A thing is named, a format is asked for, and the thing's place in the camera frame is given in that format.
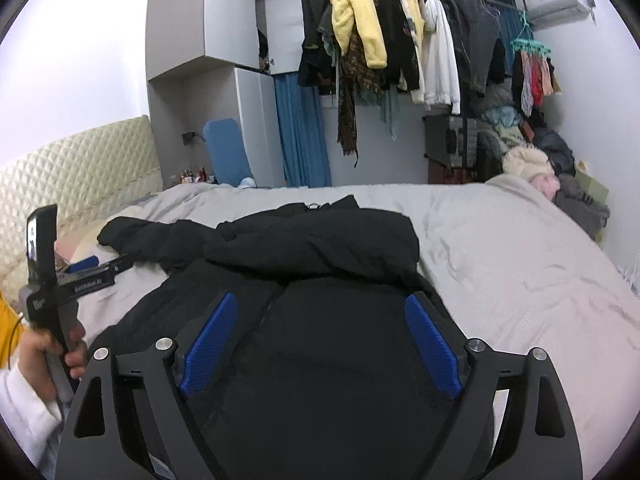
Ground blue curtain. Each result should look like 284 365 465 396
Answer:
272 72 333 188

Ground black hanging coat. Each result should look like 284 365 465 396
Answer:
298 0 336 93

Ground grey suitcase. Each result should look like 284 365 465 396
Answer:
424 115 483 168

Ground person's left hand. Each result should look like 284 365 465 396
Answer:
17 322 90 403

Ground person's left forearm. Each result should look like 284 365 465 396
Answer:
0 362 68 477

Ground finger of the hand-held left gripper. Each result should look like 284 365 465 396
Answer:
62 255 101 276
97 254 136 278

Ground dark grey knit sweater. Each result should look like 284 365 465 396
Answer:
440 0 503 96

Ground group of small bottles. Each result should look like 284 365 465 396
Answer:
167 166 218 186

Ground pale teal scarf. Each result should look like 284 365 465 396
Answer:
377 87 401 142

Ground leopard print scarf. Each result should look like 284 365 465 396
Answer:
337 35 386 168

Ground pile of clothes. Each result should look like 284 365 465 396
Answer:
480 82 611 241

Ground grey wardrobe cabinet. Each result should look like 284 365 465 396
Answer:
146 0 286 188

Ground row of hanging socks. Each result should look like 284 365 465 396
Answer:
511 50 562 117

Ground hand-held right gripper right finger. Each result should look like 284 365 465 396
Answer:
404 291 585 480

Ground pastel checked pillow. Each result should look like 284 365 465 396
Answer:
54 235 101 271

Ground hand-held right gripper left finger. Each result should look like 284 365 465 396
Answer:
54 291 240 480

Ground pink fleece garment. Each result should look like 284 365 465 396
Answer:
532 174 561 201

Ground black hanging jacket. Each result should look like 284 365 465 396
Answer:
377 0 423 92

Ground cream quilted headboard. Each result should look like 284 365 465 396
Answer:
0 115 166 286

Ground bed with grey sheet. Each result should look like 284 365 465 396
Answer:
65 172 640 480

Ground white hoodie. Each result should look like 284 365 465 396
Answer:
422 0 462 115

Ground green box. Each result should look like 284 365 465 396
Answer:
575 160 611 201

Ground cream printed shirt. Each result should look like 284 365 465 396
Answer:
400 0 426 106

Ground yellow fleece jacket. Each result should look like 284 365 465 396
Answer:
331 0 390 69

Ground cream fleece garment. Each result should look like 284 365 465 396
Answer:
502 145 556 181

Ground green clip hanger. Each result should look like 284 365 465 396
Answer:
510 10 555 58

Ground blue padded board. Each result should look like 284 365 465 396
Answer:
202 118 256 186

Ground white clothes hangers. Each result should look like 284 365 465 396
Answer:
617 265 640 296

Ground black puffer jacket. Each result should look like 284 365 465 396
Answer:
97 195 496 480

